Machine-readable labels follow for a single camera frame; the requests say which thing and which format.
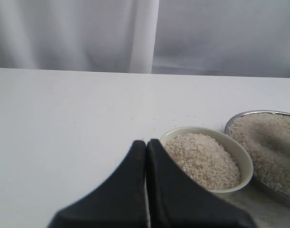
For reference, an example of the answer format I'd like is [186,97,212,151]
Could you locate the rice in cream bowl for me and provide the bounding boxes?
[164,133,241,190]

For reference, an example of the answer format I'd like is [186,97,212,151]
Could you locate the round steel tray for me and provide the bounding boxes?
[224,109,290,212]

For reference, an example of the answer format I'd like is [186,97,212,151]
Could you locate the spilled rice grains on table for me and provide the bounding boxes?
[82,109,227,141]

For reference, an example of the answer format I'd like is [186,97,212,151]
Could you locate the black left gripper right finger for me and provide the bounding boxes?
[146,139,257,228]

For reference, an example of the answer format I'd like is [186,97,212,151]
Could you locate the cream ceramic bowl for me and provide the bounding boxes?
[160,126,253,196]

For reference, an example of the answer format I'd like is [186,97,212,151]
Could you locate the white backdrop curtain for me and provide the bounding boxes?
[0,0,290,78]

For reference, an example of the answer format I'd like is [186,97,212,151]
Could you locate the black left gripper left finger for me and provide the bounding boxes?
[48,141,148,228]

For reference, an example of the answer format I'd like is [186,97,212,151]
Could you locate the rice in steel tray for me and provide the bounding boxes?
[227,112,290,200]

